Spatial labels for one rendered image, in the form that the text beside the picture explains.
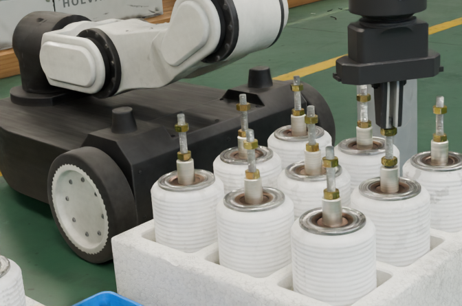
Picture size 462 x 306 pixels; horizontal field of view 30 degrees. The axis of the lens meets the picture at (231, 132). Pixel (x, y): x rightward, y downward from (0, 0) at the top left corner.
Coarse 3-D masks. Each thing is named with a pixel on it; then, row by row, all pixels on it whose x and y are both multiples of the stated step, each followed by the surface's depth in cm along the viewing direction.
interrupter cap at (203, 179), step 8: (168, 176) 115; (176, 176) 114; (200, 176) 114; (208, 176) 114; (160, 184) 111; (168, 184) 111; (176, 184) 112; (184, 184) 112; (192, 184) 111; (200, 184) 111; (208, 184) 111
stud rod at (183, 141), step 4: (180, 116) 110; (184, 116) 110; (180, 120) 110; (184, 120) 110; (180, 124) 110; (184, 132) 111; (180, 136) 111; (184, 136) 111; (180, 140) 111; (184, 140) 111; (180, 144) 111; (184, 144) 111; (180, 148) 111; (184, 148) 111; (180, 152) 112; (184, 152) 111; (184, 160) 112
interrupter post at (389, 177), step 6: (384, 168) 104; (390, 168) 104; (396, 168) 104; (384, 174) 104; (390, 174) 104; (396, 174) 104; (384, 180) 104; (390, 180) 104; (396, 180) 104; (384, 186) 104; (390, 186) 104; (396, 186) 104; (384, 192) 105; (390, 192) 104
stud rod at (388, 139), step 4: (388, 116) 103; (388, 120) 102; (392, 120) 103; (388, 124) 103; (392, 124) 103; (388, 128) 103; (392, 128) 103; (388, 136) 103; (392, 136) 103; (388, 140) 103; (392, 140) 103; (388, 144) 103; (392, 144) 103; (388, 148) 103; (392, 148) 104; (388, 152) 104; (392, 152) 104; (388, 156) 104; (392, 156) 104
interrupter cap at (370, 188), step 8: (360, 184) 107; (368, 184) 107; (376, 184) 107; (400, 184) 106; (408, 184) 106; (416, 184) 106; (360, 192) 105; (368, 192) 104; (376, 192) 104; (400, 192) 104; (408, 192) 103; (416, 192) 103; (384, 200) 102; (392, 200) 102; (400, 200) 102
